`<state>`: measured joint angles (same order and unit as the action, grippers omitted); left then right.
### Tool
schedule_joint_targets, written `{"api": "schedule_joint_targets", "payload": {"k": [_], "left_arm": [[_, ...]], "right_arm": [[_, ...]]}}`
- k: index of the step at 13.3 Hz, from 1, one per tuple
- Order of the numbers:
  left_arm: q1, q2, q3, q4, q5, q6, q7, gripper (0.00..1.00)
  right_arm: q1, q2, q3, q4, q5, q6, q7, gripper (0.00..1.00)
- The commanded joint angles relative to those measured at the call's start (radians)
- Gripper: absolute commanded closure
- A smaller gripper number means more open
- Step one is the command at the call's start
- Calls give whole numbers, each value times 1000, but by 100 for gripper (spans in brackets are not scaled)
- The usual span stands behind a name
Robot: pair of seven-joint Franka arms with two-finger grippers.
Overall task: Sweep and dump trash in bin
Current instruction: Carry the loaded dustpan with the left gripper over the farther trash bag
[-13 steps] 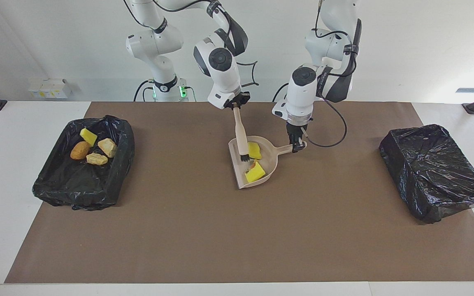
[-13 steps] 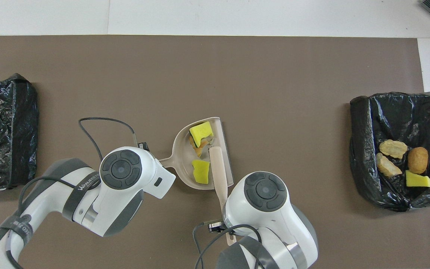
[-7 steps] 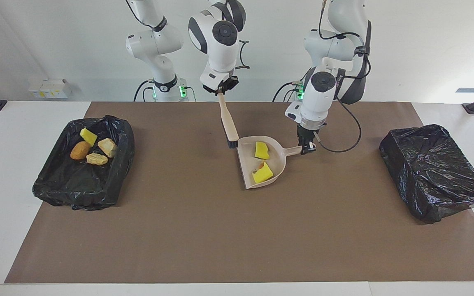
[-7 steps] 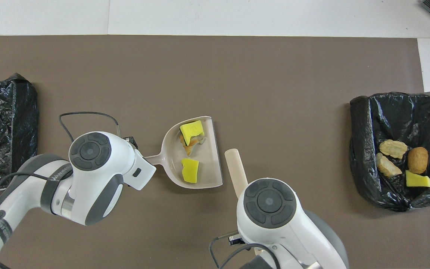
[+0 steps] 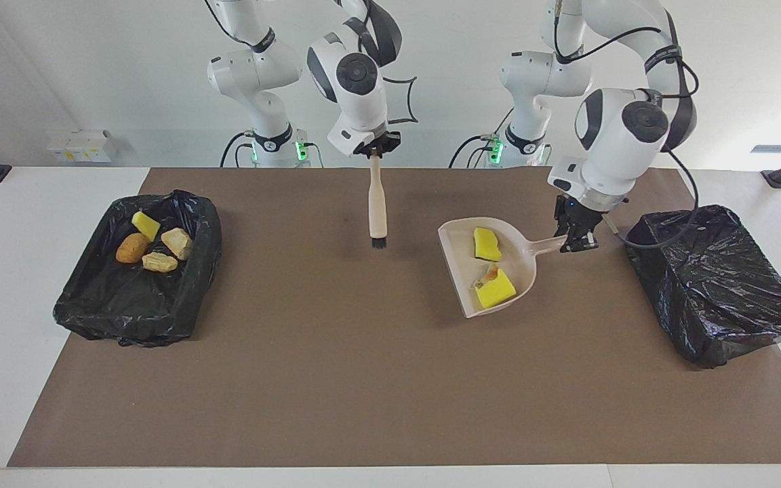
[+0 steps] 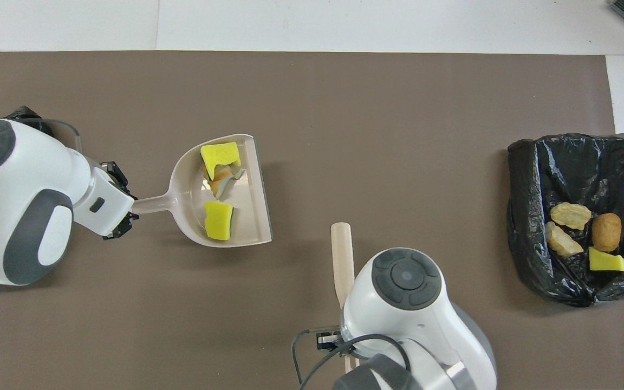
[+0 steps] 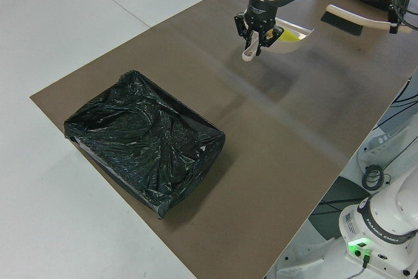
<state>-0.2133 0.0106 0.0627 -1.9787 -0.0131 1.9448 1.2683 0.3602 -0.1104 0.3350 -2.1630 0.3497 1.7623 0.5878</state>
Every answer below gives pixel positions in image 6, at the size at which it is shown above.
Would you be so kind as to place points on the brown bread roll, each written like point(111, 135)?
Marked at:
point(607, 232)

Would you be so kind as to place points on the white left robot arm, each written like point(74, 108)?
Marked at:
point(14, 206)

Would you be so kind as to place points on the brown table mat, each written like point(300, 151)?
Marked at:
point(398, 135)

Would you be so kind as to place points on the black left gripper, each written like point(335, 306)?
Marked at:
point(114, 174)

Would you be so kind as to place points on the notched yellow sponge piece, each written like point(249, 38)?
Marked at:
point(220, 154)

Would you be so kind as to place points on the beige hand brush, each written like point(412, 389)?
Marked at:
point(342, 260)

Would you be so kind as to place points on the wedge-shaped yellow sponge piece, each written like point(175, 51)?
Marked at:
point(218, 221)

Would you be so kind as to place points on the black bag-lined trash bin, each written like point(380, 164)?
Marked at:
point(528, 227)
point(22, 114)

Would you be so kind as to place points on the long orange-striped croissant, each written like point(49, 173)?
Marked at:
point(570, 215)

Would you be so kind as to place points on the beige scrap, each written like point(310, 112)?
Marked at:
point(222, 181)

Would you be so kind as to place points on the beige plastic dustpan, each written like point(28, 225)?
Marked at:
point(182, 200)

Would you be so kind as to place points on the yellow sponge with green pad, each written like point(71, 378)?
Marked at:
point(607, 261)

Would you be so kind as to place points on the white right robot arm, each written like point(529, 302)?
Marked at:
point(415, 314)

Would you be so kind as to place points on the short orange-striped croissant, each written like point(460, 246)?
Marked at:
point(563, 241)

